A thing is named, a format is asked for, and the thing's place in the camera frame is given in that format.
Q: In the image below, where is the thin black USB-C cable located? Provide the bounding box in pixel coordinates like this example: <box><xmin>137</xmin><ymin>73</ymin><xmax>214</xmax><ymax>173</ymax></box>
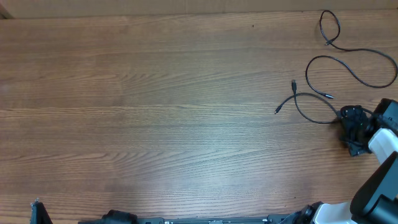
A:
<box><xmin>274</xmin><ymin>79</ymin><xmax>341</xmax><ymax>125</ymax></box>

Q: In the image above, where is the black round plug cable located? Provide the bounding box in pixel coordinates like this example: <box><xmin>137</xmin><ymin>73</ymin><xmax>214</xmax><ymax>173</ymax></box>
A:
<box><xmin>305</xmin><ymin>10</ymin><xmax>398</xmax><ymax>100</ymax></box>

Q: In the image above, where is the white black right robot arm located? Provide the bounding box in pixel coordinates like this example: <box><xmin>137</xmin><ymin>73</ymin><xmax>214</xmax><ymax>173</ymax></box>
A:
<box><xmin>278</xmin><ymin>98</ymin><xmax>397</xmax><ymax>224</ymax></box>

